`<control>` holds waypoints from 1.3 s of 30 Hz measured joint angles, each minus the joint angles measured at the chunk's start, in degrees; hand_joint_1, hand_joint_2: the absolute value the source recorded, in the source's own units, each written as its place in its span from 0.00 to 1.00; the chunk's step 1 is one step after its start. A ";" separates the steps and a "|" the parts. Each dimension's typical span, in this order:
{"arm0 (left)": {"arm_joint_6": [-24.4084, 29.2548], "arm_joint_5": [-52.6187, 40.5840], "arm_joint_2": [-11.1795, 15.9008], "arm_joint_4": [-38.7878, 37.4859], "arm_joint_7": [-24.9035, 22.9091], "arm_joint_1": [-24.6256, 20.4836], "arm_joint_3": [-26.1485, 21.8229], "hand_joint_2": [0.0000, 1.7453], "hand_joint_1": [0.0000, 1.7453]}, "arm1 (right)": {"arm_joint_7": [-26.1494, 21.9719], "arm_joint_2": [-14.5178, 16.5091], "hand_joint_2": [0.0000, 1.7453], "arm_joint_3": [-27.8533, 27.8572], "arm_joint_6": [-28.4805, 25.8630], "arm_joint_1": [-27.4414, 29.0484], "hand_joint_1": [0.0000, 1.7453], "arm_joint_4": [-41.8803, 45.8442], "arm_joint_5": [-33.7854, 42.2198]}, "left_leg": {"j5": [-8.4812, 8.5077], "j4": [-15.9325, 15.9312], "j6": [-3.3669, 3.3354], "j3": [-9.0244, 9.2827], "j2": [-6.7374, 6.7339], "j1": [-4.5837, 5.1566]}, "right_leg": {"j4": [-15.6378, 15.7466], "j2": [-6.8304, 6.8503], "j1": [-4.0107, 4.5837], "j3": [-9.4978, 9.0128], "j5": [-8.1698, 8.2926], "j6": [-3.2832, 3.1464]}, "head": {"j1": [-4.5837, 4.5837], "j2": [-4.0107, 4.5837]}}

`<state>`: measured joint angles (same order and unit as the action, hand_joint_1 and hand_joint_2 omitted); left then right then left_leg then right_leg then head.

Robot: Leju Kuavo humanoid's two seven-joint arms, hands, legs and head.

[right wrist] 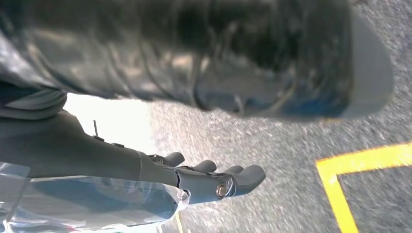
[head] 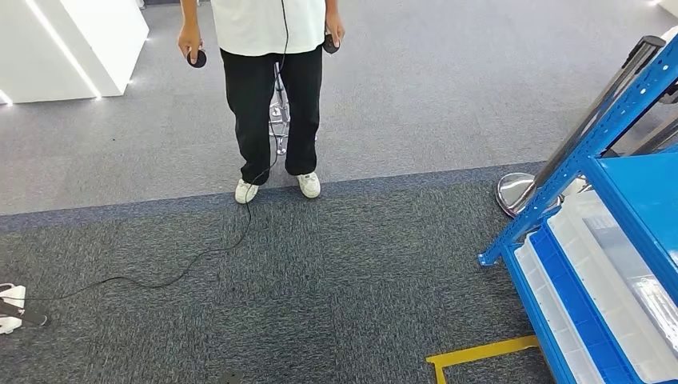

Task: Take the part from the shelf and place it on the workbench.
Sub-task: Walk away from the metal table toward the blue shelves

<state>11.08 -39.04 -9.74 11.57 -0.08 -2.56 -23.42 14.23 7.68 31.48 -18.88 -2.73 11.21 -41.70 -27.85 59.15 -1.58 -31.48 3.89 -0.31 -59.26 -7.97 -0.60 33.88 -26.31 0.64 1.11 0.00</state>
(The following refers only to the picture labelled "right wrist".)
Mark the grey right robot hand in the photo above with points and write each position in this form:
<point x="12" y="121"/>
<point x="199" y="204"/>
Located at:
<point x="193" y="48"/>

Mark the yellow floor tape marking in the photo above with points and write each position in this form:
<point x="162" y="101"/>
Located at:
<point x="339" y="199"/>

